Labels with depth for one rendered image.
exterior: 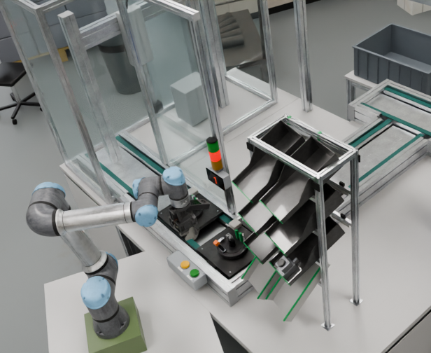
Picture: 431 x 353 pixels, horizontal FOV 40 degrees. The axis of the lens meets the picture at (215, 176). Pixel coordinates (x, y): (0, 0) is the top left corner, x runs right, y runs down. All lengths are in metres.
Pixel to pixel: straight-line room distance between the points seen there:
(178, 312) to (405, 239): 1.07
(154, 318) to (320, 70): 3.59
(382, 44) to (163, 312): 2.71
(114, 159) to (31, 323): 1.26
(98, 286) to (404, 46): 2.99
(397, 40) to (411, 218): 1.96
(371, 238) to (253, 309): 0.65
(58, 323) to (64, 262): 1.55
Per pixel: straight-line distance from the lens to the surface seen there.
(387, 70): 4.14
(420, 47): 4.47
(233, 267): 2.58
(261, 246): 2.32
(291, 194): 2.01
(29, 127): 5.87
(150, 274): 2.80
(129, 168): 3.34
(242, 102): 3.76
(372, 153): 3.18
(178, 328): 2.58
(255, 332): 2.50
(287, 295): 2.37
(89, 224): 2.11
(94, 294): 2.37
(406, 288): 2.63
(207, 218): 2.82
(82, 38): 3.05
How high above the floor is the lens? 2.90
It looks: 39 degrees down
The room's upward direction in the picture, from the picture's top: 12 degrees counter-clockwise
